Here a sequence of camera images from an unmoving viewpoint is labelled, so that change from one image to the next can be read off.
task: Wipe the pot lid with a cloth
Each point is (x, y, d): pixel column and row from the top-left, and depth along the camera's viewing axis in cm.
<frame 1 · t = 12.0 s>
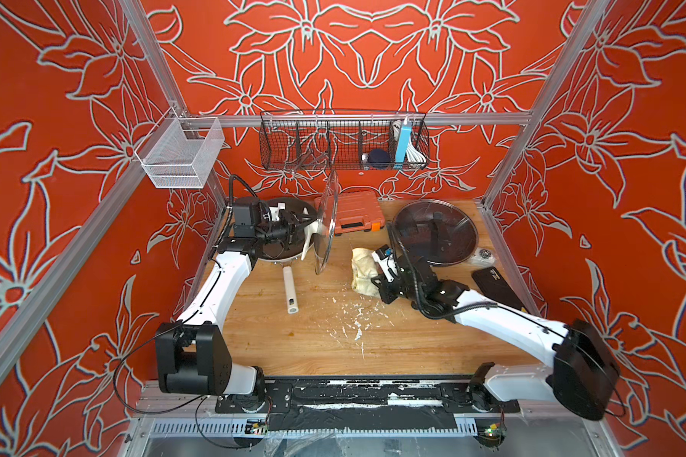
left hand: (316, 221, 75), fingers open
right hand: (368, 279, 80), fingers closed
glass lid with white handle: (318, 231, 77), point 28 cm above the table
dark pan with white handle: (280, 257, 91), point 11 cm above the table
orange plastic tool case: (351, 211, 113), point 5 cm above the table
crumpled clear plastic wrapper: (483, 257, 99), point 4 cm above the table

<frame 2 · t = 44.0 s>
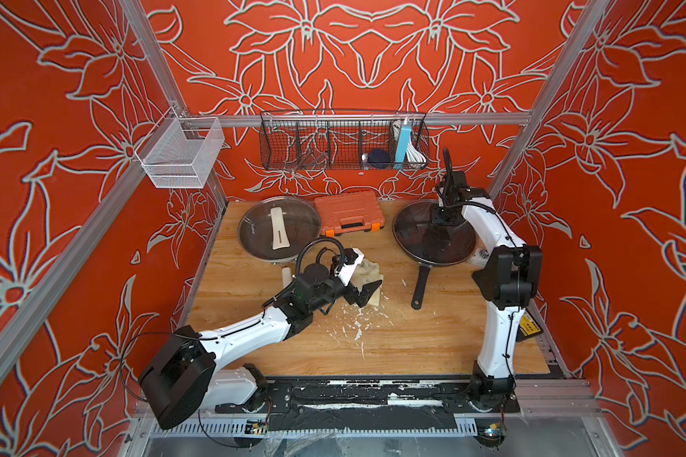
left hand: (369, 268, 75), fingers open
right hand: (432, 216, 97), fingers open
glass lid with white handle: (275, 228, 96), point 14 cm above the table
the other named things where they were.

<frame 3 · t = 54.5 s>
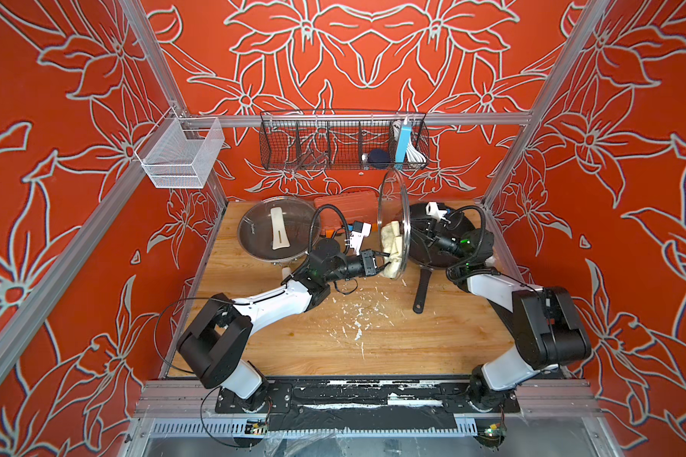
left hand: (397, 260, 70), fingers closed
right hand: (399, 230, 72), fingers open
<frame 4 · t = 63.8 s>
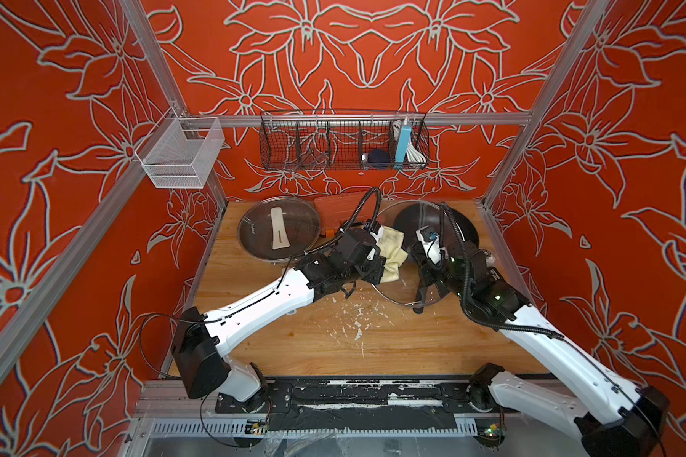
left hand: (383, 258, 73), fingers closed
right hand: (413, 249, 74), fingers open
glass lid with black handle: (403, 291, 92), point 3 cm above the table
